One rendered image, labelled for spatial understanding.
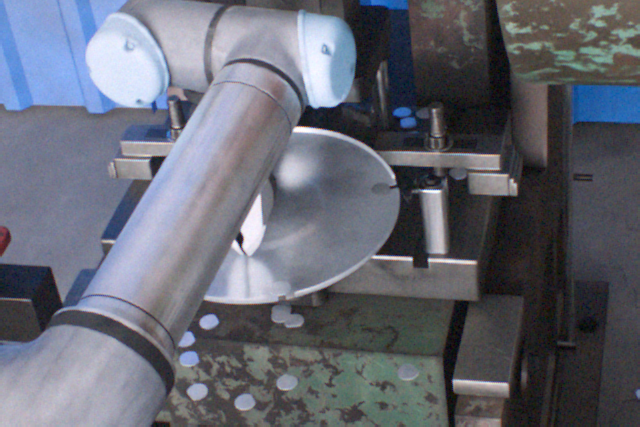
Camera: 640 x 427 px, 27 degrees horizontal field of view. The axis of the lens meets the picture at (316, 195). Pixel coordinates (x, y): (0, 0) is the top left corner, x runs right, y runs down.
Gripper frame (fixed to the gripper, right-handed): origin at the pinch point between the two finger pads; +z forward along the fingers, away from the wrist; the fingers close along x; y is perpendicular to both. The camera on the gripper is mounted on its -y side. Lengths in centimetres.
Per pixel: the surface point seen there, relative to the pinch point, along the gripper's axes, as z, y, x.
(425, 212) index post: 3.3, 11.6, -16.9
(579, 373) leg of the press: 76, 62, -29
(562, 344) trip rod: 66, 58, -27
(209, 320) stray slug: 14.9, 4.6, 7.7
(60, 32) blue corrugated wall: 57, 138, 91
